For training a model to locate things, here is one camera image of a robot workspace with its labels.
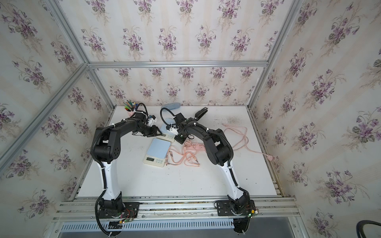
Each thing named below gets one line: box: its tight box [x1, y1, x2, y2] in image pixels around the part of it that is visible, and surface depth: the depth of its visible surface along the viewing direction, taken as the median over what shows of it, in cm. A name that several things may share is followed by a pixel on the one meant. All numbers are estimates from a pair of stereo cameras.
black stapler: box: [193, 107, 208, 121], surface depth 114 cm
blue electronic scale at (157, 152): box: [142, 138, 172, 168], surface depth 93 cm
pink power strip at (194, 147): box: [183, 141, 206, 152], surface depth 95 cm
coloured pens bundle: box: [123, 99, 138, 112], surface depth 107 cm
